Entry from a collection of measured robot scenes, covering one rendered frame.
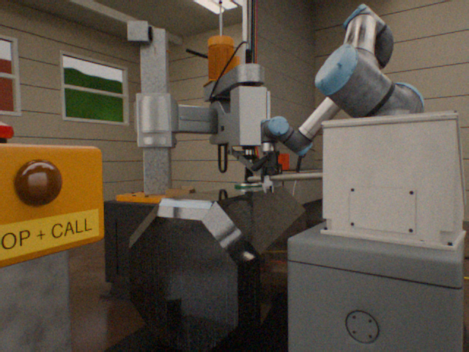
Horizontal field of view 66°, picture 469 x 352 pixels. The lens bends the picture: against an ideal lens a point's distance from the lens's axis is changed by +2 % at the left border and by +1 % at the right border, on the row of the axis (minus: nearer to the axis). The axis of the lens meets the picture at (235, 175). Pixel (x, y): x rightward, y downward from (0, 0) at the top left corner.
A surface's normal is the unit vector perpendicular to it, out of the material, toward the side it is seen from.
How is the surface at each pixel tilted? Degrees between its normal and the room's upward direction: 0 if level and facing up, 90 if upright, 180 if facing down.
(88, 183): 90
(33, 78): 90
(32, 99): 90
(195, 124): 90
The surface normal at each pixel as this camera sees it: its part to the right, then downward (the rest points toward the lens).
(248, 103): 0.33, 0.04
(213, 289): -0.47, 0.05
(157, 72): 0.06, 0.05
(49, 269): 0.89, 0.01
